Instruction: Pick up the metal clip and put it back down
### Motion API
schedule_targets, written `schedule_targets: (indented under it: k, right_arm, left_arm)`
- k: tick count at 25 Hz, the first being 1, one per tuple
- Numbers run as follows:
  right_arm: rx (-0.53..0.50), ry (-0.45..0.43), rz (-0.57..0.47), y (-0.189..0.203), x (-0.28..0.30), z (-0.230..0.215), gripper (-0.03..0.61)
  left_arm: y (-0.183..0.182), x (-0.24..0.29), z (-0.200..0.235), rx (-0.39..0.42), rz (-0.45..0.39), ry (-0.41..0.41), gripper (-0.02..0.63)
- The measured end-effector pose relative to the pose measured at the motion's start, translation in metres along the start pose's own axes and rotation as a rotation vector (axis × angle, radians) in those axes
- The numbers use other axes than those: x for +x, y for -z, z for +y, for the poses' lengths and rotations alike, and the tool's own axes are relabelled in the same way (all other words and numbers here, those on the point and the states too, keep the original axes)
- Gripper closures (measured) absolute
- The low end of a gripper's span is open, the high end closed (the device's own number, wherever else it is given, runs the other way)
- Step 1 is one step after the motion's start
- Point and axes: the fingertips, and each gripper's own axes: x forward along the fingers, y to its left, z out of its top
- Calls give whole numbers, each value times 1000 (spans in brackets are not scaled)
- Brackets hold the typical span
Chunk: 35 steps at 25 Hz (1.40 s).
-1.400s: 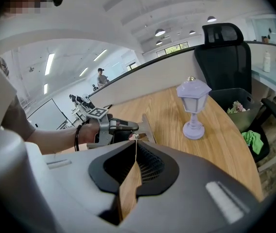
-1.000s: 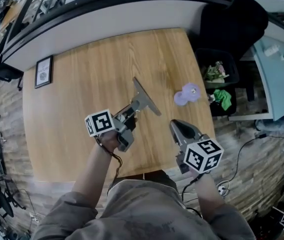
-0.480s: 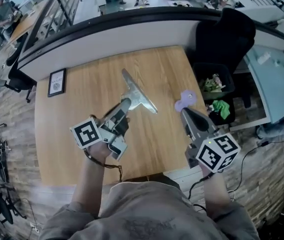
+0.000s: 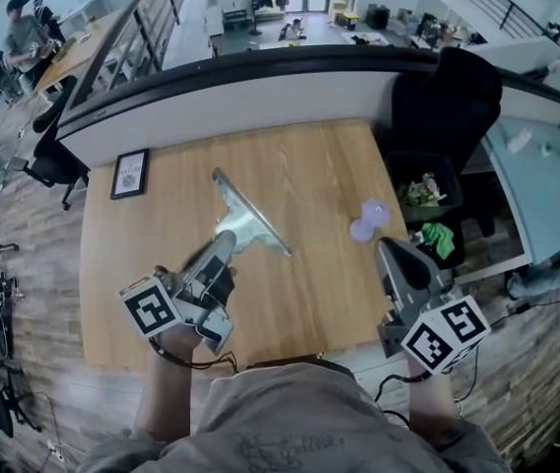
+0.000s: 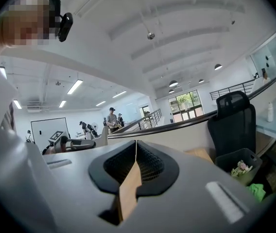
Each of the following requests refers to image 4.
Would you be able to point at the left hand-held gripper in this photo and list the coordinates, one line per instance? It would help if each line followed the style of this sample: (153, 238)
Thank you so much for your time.
(154, 308)

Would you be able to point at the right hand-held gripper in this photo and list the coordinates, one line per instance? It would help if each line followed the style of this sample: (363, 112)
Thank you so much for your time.
(445, 335)

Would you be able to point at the person's right forearm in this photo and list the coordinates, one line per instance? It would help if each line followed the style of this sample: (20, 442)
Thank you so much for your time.
(433, 407)

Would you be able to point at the green cloth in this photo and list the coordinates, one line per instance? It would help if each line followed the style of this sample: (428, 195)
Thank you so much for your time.
(438, 237)

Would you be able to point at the purple plastic ornament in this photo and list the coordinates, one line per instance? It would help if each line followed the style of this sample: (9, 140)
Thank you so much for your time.
(370, 220)

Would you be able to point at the black waste bin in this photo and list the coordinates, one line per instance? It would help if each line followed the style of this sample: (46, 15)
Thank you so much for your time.
(450, 205)

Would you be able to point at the heap of mixed waste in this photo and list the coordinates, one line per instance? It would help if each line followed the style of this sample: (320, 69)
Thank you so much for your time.
(423, 192)

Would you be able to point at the wooden table with white legs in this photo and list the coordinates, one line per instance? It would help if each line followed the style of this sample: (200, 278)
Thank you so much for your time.
(300, 303)

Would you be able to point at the black framed picture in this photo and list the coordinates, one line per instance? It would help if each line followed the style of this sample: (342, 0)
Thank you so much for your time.
(129, 174)

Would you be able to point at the light blue table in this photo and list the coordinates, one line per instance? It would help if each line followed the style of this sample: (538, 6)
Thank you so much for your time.
(541, 200)

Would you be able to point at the person's grey shirt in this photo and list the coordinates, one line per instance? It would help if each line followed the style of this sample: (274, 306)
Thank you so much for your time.
(285, 412)

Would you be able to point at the heap of black equipment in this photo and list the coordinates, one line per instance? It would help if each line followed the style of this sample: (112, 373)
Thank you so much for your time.
(4, 308)

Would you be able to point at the wooden work table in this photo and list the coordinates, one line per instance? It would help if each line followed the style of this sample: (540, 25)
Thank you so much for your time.
(78, 52)

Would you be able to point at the metal stair railing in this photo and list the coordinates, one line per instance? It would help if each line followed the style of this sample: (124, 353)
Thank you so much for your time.
(121, 27)

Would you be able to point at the white power strip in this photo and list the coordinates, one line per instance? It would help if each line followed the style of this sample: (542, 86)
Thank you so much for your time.
(55, 451)

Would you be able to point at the white partition with black rail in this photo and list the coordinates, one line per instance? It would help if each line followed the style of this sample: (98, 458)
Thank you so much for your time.
(260, 99)

